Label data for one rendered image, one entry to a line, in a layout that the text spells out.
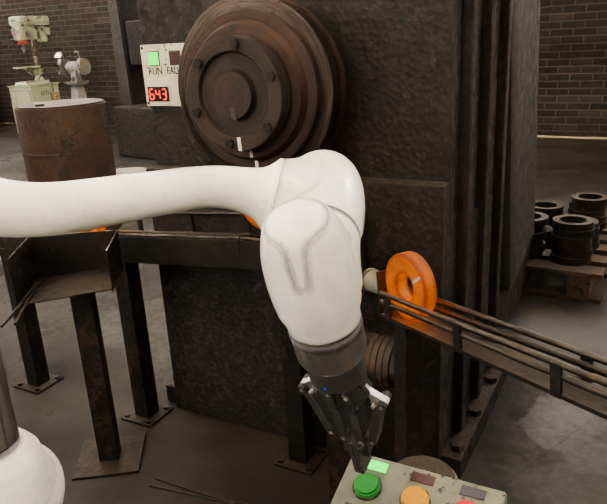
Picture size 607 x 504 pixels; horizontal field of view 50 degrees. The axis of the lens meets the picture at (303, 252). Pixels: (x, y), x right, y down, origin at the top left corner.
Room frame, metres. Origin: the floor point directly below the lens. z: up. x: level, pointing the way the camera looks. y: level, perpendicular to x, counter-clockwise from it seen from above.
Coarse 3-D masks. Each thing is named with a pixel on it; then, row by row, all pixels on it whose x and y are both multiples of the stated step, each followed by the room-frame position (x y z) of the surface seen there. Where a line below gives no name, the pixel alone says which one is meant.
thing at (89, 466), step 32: (32, 256) 1.86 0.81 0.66; (64, 256) 1.87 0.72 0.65; (96, 256) 1.88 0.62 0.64; (64, 288) 1.74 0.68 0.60; (96, 288) 1.71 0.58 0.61; (96, 320) 1.77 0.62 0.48; (96, 352) 1.75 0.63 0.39; (96, 384) 1.75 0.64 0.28; (96, 416) 1.74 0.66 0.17; (96, 448) 1.82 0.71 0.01; (128, 448) 1.81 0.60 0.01
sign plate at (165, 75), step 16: (144, 48) 2.06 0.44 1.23; (160, 48) 2.03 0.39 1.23; (176, 48) 2.00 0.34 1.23; (144, 64) 2.07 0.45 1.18; (160, 64) 2.04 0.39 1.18; (176, 64) 2.00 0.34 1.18; (144, 80) 2.07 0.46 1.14; (160, 80) 2.04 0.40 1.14; (176, 80) 2.01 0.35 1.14; (176, 96) 2.01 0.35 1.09
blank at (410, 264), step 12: (408, 252) 1.36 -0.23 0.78; (396, 264) 1.38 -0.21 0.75; (408, 264) 1.33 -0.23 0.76; (420, 264) 1.32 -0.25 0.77; (396, 276) 1.38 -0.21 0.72; (408, 276) 1.33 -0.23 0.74; (420, 276) 1.30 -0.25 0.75; (432, 276) 1.30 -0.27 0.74; (396, 288) 1.38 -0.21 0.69; (408, 288) 1.39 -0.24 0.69; (420, 288) 1.30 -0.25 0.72; (432, 288) 1.29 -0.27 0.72; (408, 300) 1.35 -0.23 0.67; (420, 300) 1.29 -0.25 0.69; (432, 300) 1.29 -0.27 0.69; (420, 312) 1.29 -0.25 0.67
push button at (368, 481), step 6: (360, 474) 0.83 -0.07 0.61; (366, 474) 0.83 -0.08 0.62; (372, 474) 0.83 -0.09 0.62; (360, 480) 0.82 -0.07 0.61; (366, 480) 0.82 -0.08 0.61; (372, 480) 0.82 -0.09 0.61; (378, 480) 0.82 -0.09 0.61; (354, 486) 0.82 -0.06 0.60; (360, 486) 0.81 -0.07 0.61; (366, 486) 0.81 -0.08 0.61; (372, 486) 0.81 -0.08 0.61; (378, 486) 0.81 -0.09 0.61; (360, 492) 0.80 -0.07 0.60; (366, 492) 0.80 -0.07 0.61; (372, 492) 0.80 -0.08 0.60
